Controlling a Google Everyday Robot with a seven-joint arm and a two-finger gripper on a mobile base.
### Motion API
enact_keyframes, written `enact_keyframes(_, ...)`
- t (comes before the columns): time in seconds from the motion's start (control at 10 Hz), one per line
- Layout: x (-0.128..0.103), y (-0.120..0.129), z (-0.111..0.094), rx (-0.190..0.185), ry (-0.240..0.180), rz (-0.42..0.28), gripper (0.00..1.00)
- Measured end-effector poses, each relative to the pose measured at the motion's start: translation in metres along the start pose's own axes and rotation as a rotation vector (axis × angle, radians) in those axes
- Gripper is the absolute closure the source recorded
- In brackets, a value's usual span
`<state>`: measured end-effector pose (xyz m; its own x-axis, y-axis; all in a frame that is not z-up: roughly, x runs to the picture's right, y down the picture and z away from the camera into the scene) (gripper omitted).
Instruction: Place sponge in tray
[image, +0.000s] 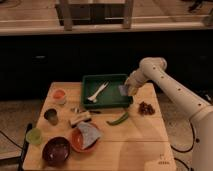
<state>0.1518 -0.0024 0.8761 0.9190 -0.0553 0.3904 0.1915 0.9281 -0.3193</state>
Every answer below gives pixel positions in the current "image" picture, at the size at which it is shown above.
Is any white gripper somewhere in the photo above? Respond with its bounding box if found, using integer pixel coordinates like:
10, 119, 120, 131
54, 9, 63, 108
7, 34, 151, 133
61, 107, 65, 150
125, 70, 148, 96

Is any blue grey sponge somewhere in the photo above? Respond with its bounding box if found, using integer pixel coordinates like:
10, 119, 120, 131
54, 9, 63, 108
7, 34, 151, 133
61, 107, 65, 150
118, 85, 129, 96

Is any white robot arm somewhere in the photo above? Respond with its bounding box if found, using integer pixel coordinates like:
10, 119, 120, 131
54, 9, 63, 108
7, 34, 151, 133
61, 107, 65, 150
125, 57, 213, 171

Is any green plastic tray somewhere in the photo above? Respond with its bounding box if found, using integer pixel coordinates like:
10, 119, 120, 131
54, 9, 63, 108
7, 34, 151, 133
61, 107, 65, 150
81, 74, 133, 109

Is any brown dried fruit cluster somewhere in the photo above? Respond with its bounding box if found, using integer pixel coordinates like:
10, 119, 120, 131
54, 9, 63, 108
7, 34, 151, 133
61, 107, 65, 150
138, 102, 155, 115

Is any green chili pepper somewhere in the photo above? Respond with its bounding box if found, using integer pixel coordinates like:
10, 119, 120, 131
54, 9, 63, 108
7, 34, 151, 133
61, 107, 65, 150
106, 112, 129, 126

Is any white plastic fork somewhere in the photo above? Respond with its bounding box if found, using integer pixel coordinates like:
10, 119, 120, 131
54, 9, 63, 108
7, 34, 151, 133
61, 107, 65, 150
87, 82, 109, 103

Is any grey blue cloth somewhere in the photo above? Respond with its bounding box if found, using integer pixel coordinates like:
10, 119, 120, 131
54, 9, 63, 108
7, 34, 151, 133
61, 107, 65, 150
77, 122, 101, 149

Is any orange topped white cup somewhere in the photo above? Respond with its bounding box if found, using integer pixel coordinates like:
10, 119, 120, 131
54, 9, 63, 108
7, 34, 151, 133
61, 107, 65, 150
52, 89, 66, 105

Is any orange bowl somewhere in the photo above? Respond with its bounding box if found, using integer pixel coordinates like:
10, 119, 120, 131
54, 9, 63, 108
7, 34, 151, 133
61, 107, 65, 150
70, 127, 101, 153

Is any wooden chair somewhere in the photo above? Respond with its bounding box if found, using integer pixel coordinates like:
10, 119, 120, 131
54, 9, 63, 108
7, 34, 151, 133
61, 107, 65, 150
55, 0, 134, 31

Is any dark purple bowl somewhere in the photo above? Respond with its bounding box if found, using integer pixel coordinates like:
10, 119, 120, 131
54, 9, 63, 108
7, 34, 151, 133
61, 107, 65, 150
42, 137, 70, 167

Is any light green cup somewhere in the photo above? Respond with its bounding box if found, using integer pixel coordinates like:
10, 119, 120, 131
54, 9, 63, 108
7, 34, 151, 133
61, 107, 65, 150
26, 128, 42, 145

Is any black cable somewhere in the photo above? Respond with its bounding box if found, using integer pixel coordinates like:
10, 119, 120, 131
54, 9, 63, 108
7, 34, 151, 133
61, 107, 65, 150
170, 121, 196, 171

